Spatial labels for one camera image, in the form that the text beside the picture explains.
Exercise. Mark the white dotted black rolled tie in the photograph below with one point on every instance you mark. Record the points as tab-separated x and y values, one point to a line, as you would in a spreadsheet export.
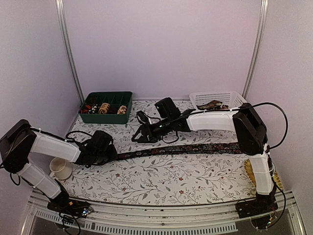
94	109

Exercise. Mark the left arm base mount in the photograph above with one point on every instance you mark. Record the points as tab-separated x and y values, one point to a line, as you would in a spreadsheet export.
71	211

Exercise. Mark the woven bamboo tray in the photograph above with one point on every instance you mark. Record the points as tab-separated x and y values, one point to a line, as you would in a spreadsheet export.
250	174

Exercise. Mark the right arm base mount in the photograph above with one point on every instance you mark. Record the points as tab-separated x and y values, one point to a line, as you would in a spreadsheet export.
264	206

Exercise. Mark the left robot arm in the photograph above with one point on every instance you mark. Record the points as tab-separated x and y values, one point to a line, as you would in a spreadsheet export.
23	139

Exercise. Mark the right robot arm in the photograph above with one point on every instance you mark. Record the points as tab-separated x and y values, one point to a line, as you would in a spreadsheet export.
250	130

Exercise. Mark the cream ceramic mug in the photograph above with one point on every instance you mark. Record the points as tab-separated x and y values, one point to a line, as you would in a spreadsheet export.
61	168

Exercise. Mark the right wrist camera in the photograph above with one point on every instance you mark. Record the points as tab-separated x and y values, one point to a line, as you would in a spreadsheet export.
143	118

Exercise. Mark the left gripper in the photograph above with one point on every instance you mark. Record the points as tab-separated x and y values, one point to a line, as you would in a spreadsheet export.
113	153

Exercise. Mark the dark maroon rolled tie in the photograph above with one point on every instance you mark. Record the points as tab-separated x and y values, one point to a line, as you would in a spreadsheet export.
112	110

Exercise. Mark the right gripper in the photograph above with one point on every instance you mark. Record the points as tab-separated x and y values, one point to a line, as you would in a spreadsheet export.
145	130

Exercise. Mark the brown patterned necktie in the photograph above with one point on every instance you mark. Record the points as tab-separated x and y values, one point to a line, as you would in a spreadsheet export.
213	105

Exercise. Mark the dark floral necktie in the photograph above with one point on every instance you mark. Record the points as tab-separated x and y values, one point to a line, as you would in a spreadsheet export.
204	148

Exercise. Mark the green divided organizer box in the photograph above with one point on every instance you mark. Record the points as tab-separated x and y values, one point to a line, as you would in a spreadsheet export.
113	98

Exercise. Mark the floral patterned table mat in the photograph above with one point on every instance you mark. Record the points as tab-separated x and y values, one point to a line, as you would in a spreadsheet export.
161	180

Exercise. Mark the front aluminium rail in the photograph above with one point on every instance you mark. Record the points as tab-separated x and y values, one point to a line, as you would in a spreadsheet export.
201	219

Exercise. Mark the red black rolled tie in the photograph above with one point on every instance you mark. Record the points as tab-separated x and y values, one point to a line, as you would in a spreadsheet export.
86	109

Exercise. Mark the white plastic basket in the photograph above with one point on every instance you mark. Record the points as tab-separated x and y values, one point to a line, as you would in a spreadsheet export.
232	99

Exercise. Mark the yellow striped rolled tie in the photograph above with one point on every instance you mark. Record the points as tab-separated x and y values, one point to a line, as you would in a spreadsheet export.
103	109

